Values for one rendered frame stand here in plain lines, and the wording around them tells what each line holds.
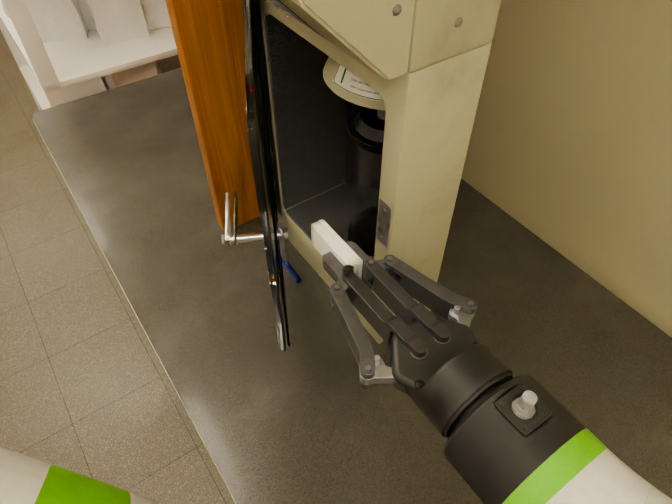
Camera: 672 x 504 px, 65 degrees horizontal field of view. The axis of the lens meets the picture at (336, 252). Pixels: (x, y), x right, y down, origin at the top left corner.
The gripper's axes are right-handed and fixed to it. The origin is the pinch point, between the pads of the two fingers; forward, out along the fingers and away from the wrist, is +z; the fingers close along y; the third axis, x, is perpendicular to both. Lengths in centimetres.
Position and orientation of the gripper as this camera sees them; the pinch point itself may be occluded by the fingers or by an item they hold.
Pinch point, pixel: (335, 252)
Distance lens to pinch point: 52.2
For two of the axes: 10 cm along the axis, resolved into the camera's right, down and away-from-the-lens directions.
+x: -0.1, 6.8, 7.4
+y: -8.2, 4.1, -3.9
